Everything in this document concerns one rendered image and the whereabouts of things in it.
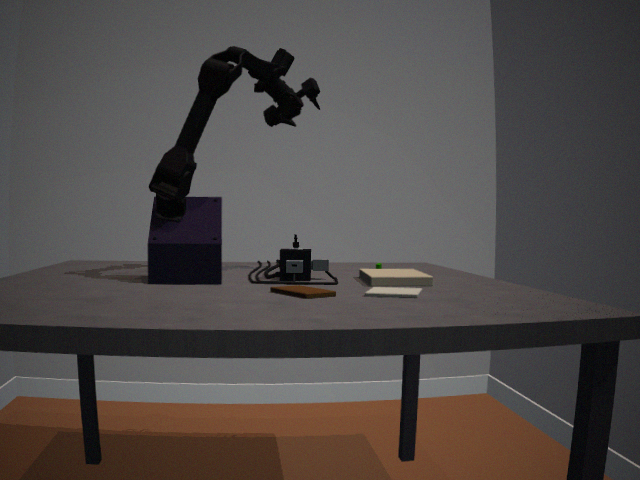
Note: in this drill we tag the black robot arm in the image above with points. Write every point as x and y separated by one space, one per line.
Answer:
172 179

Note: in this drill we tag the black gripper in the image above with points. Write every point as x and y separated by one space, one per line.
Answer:
272 115

